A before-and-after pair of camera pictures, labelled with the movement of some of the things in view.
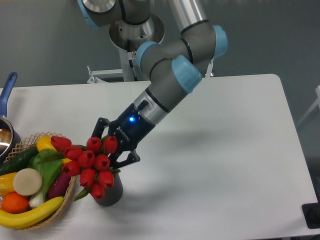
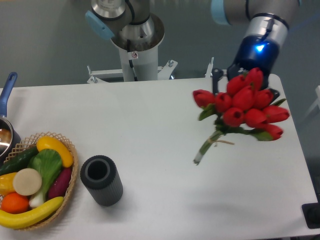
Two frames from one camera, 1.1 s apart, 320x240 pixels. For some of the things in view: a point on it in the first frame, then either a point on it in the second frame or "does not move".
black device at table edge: x=311 y=213 does not move
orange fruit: x=14 y=203 does not move
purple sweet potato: x=59 y=187 does not move
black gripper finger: x=101 y=123 to x=216 y=73
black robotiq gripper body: x=129 y=129 to x=254 y=52
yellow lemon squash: x=44 y=142 does not move
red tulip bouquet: x=90 y=161 to x=244 y=106
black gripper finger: x=133 y=157 to x=276 y=94
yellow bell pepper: x=6 y=184 does not move
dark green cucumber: x=19 y=161 does not move
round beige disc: x=27 y=181 does not move
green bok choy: x=48 y=163 does not move
